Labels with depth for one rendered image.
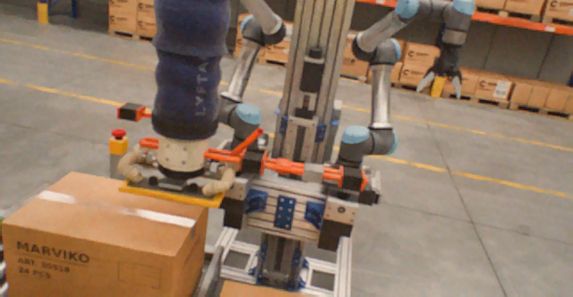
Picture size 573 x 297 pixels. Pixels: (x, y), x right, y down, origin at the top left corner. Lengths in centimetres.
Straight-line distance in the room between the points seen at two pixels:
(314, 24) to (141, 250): 117
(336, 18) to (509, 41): 846
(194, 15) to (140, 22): 824
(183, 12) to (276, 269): 155
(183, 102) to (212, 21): 27
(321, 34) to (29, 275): 147
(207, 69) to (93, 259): 76
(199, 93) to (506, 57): 926
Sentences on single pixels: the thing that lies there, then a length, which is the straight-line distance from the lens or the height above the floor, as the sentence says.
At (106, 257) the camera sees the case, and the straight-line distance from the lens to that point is 163.
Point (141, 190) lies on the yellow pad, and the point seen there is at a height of 113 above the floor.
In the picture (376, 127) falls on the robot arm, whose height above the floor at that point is 128.
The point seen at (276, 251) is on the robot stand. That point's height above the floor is 47.
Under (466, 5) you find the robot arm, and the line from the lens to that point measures 165.
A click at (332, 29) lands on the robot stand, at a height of 166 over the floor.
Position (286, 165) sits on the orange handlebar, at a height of 125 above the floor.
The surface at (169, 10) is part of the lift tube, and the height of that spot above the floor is 172.
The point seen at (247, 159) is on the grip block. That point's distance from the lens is 146.
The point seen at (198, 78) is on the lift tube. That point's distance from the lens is 136.
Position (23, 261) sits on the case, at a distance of 181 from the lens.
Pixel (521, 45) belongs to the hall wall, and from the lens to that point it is 1035.
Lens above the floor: 189
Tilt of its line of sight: 21 degrees down
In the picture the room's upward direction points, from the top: 9 degrees clockwise
